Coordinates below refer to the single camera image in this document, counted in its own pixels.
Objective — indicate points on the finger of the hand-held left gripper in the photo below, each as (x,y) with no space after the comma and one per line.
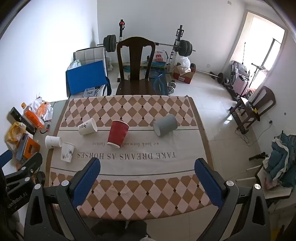
(29,165)
(5,160)

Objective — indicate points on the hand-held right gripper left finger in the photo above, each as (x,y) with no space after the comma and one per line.
(89,176)

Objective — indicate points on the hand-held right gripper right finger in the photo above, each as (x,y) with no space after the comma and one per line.
(208,183)

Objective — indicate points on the white cup with black print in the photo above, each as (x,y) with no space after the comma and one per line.
(87,127)

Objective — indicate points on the red paper cup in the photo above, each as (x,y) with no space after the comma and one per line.
(118,133)

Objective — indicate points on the grey cup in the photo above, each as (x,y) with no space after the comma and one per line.
(165,124)

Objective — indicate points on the white cup with plant print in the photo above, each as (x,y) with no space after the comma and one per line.
(67,153)

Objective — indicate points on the plain white cup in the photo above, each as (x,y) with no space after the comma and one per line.
(52,141)

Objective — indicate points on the orange box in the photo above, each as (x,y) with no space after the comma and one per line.
(31,147)

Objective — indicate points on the yellow plastic bag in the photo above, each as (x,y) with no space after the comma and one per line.
(14,134)

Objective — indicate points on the long black box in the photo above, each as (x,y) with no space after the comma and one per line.
(19,118)

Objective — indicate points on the orange drink bottle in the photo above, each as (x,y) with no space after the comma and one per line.
(31,115)

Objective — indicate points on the checkered tablecloth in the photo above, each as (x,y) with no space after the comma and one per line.
(138,190)

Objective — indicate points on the black tripod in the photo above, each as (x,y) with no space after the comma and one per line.
(257,156)

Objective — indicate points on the white and orange plastic bag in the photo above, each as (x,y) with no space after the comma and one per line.
(44,107)

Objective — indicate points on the white stool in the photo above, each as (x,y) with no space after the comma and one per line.
(276,192)

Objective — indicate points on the pile of clothes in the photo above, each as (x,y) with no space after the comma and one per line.
(283,160)

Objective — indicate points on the clear plastic parts box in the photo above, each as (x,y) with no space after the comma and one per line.
(89,92)

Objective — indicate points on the blue board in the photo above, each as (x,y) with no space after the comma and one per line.
(86,77)

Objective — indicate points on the dark wooden chair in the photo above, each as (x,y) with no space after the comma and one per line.
(264,99)
(136,58)

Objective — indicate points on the small dumbbells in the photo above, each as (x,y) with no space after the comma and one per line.
(172,87)

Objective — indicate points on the pink suitcase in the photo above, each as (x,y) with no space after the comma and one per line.
(241,84)

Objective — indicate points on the long barbell with small plates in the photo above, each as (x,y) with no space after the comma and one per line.
(219,77)

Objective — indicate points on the red cardboard box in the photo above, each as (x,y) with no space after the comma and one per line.
(183,76)

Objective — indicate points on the blue striped bag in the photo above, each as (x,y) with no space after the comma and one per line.
(159,84)

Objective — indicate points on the white padded chair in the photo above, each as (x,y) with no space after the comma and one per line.
(91,54)

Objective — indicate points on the barbell with black plates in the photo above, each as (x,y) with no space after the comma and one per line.
(109,42)

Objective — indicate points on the red and white plastic bag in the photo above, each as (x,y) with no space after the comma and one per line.
(159,56)

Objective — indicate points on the white weight rack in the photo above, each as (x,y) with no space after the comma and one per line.
(178,39)

